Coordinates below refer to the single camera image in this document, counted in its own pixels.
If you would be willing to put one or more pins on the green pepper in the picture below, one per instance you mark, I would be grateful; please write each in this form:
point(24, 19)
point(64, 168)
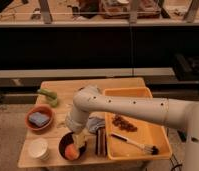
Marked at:
point(50, 96)

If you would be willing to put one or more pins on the yellow banana toy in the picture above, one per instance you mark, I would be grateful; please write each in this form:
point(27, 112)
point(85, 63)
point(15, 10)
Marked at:
point(79, 140)

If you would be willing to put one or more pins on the dark brown rectangular block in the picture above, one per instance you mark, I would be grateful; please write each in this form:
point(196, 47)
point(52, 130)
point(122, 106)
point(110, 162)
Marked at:
point(101, 147)

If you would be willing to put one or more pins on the brown dried food pile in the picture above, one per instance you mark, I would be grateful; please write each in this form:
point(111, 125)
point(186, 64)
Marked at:
point(123, 124)

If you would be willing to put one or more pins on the orange bowl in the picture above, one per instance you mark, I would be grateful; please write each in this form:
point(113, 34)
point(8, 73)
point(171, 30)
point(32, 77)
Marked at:
point(44, 109)

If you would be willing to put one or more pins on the orange peach fruit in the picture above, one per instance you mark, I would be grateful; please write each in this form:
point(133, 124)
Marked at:
point(71, 152)

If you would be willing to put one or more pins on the white cup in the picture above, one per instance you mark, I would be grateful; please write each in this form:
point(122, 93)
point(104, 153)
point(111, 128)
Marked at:
point(38, 149)

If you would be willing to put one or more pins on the blue sponge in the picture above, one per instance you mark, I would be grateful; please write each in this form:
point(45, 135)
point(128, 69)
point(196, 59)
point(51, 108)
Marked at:
point(39, 119)

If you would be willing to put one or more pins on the black bristle brush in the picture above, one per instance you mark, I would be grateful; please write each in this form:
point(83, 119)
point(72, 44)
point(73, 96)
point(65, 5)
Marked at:
point(148, 149)

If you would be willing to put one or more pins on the yellow plastic tray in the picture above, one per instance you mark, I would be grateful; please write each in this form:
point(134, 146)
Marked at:
point(147, 133)

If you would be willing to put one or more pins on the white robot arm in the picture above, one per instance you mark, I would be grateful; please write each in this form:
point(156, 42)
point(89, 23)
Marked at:
point(176, 114)

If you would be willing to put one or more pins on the grey blue cloth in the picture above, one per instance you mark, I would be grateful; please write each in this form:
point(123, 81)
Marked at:
point(94, 123)

